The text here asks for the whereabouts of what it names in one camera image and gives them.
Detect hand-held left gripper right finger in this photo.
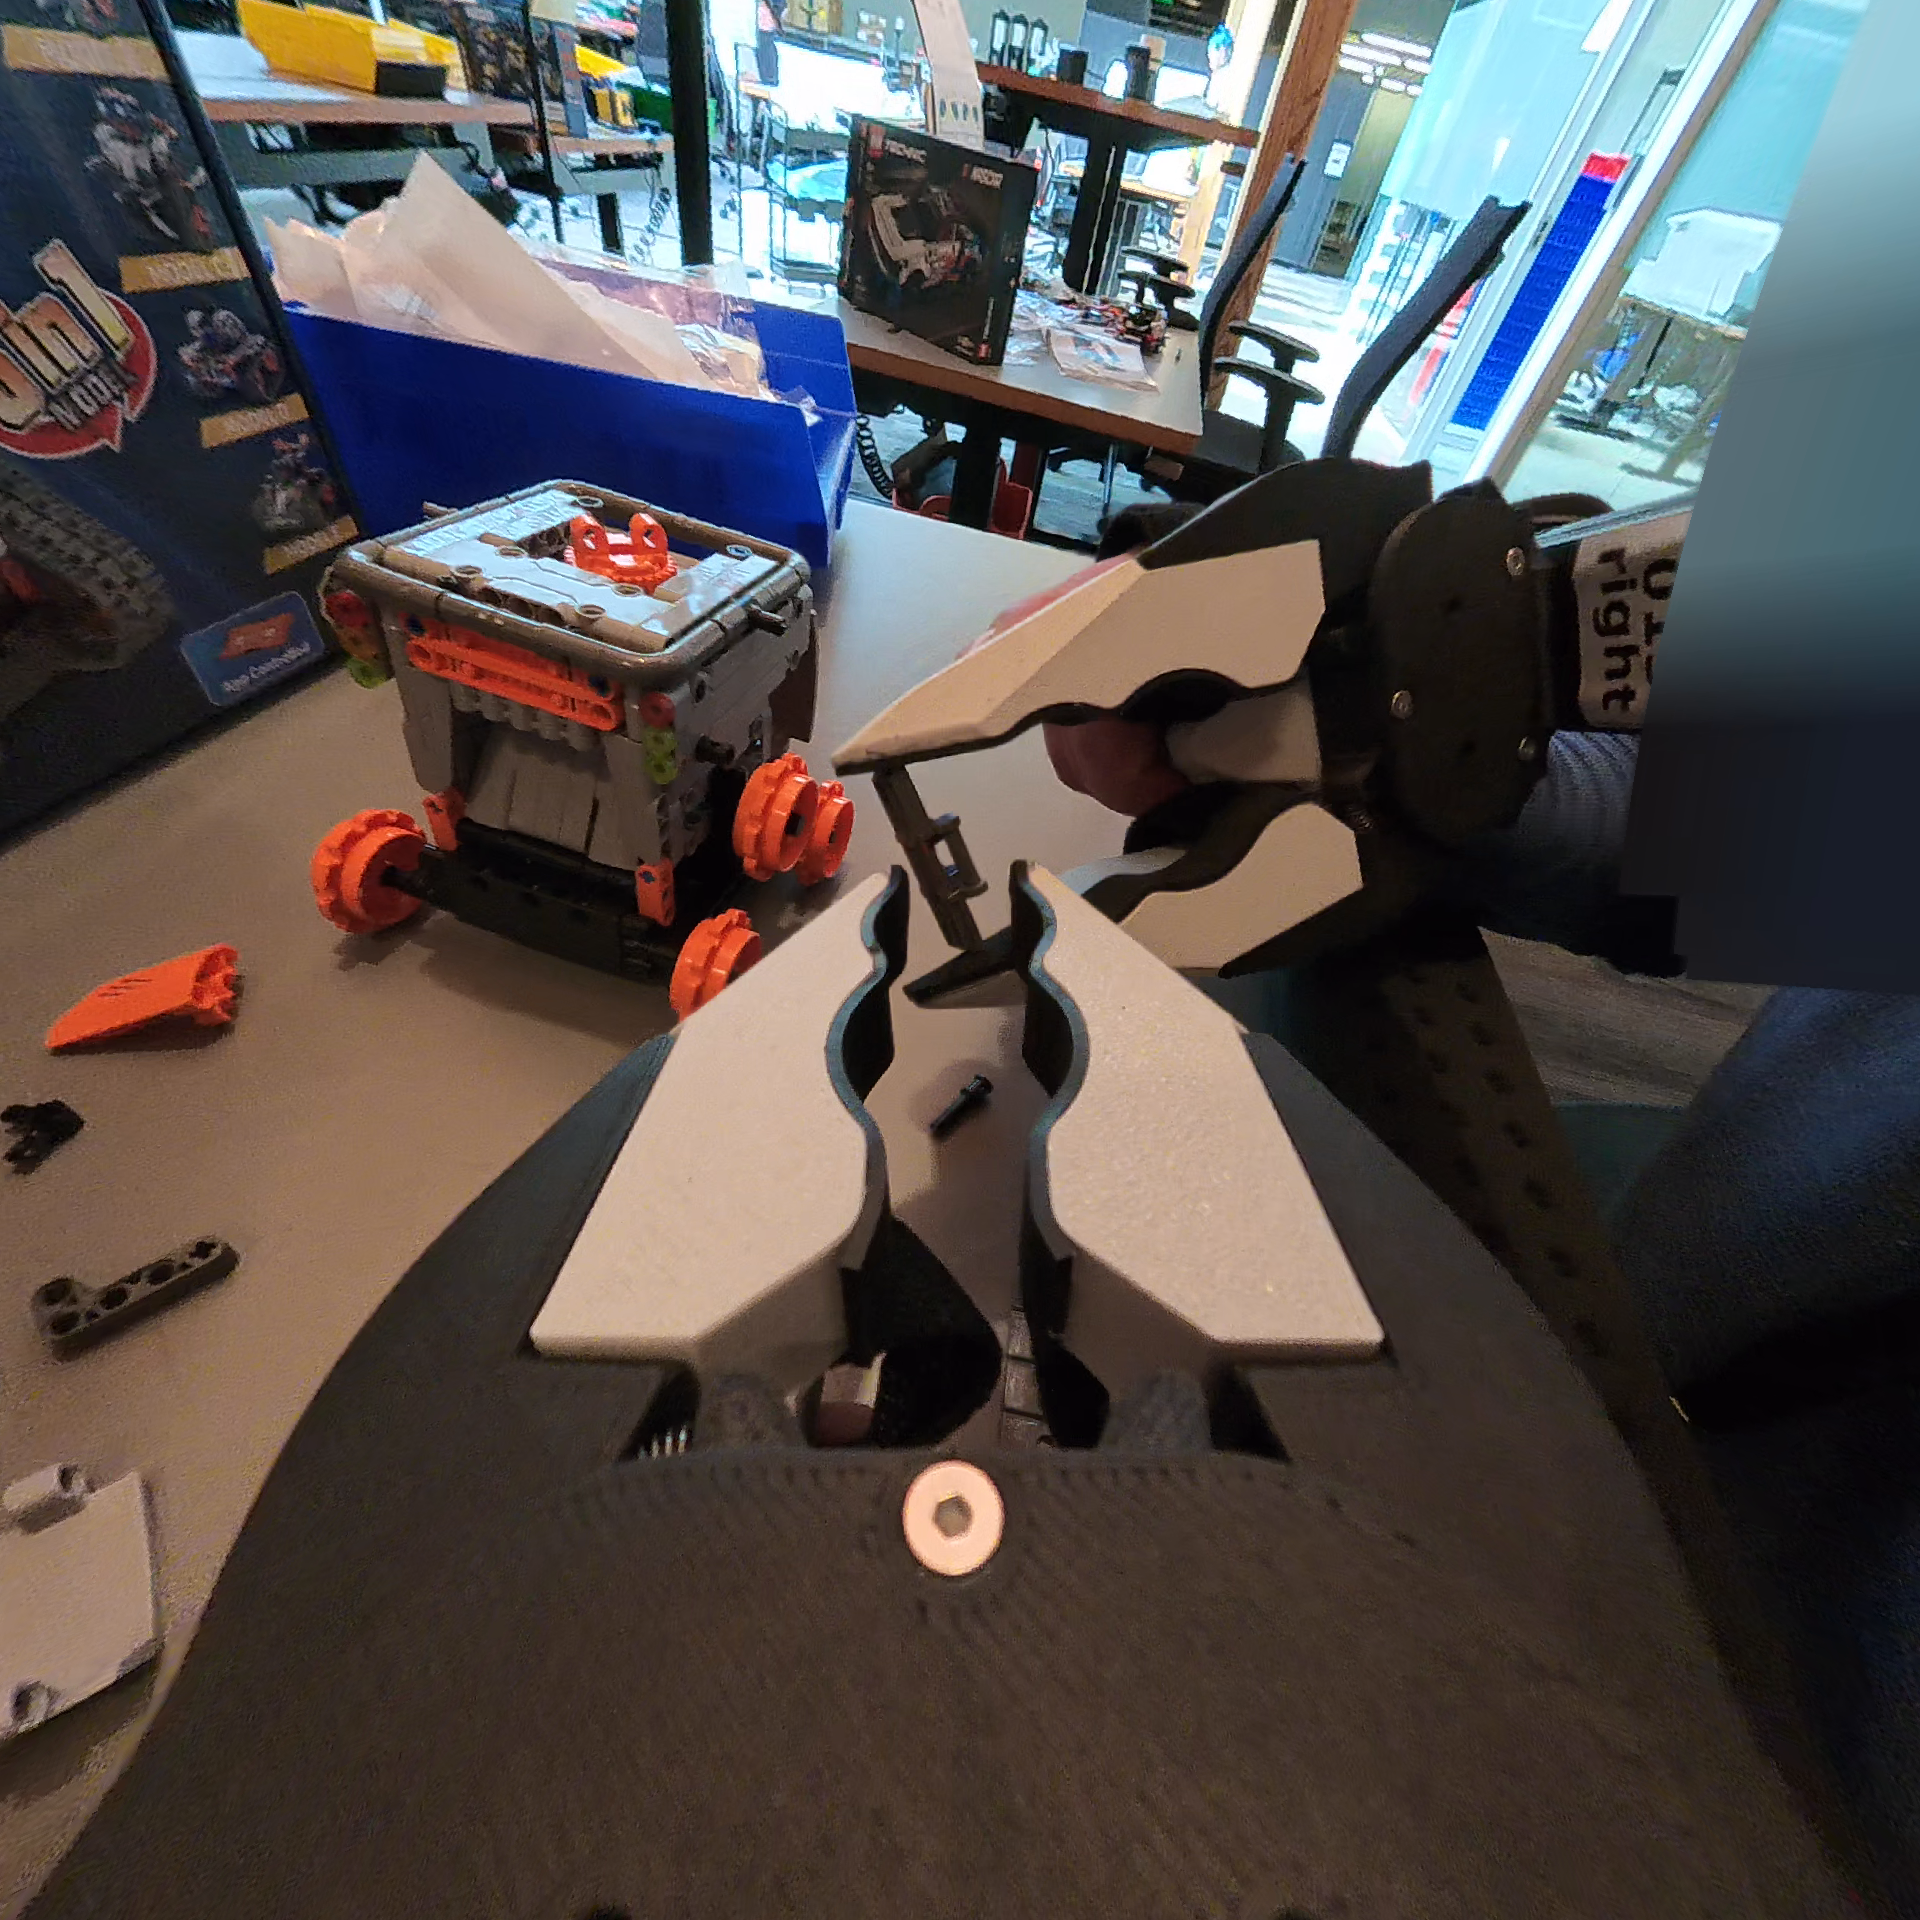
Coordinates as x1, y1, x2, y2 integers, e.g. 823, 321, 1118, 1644
1009, 865, 1386, 1376

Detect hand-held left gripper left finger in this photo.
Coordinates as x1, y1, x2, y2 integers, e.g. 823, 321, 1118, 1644
531, 869, 914, 1376

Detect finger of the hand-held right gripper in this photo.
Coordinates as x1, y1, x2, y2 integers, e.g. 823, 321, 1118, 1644
830, 537, 1333, 785
1070, 794, 1370, 971

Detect grey toy track chain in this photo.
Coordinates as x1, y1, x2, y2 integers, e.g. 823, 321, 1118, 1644
874, 762, 1038, 1008

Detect person's right forearm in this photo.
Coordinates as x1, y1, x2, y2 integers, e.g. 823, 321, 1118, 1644
1538, 730, 1651, 939

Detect person's right hand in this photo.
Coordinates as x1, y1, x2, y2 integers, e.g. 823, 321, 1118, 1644
1046, 703, 1197, 823

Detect wooden table with black legs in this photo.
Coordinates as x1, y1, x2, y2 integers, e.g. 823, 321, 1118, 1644
840, 293, 1209, 535

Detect black office chair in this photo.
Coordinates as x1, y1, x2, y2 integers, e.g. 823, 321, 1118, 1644
1318, 195, 1535, 503
1197, 156, 1333, 475

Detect black perforated panel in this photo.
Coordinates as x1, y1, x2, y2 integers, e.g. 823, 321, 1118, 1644
1349, 918, 1711, 1451

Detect blue crate stack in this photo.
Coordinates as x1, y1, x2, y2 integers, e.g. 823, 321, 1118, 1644
1515, 148, 1634, 434

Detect black toy box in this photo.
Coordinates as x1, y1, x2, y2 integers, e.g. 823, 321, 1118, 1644
834, 119, 1042, 366

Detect grey orange toy block vehicle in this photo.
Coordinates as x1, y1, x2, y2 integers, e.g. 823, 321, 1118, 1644
309, 480, 860, 1024

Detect dark high table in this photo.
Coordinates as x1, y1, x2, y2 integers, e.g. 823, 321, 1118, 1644
975, 58, 1262, 293

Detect wooden pillar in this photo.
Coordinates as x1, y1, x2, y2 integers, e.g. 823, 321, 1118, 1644
1186, 0, 1359, 280

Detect orange wedge block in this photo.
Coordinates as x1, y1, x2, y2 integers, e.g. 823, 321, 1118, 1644
43, 944, 244, 1054

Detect dark grey angled beam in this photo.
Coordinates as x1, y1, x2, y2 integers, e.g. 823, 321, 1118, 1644
30, 1235, 244, 1360

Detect blue plastic bin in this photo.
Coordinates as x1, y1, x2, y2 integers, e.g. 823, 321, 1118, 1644
283, 298, 860, 572

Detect black pole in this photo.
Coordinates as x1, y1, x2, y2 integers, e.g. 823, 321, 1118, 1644
665, 0, 715, 266

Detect light grey curved panel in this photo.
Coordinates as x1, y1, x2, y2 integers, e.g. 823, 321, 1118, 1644
0, 1463, 166, 1746

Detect clear plastic bags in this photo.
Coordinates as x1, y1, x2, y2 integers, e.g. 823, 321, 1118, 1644
266, 148, 818, 415

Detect wooden workbench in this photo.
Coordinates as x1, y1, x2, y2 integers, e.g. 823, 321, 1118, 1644
171, 30, 678, 259

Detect yellow bin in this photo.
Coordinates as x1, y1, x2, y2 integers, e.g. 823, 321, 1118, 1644
236, 0, 459, 95

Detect blue printed toy box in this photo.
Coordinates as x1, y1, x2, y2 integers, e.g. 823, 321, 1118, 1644
0, 0, 363, 847

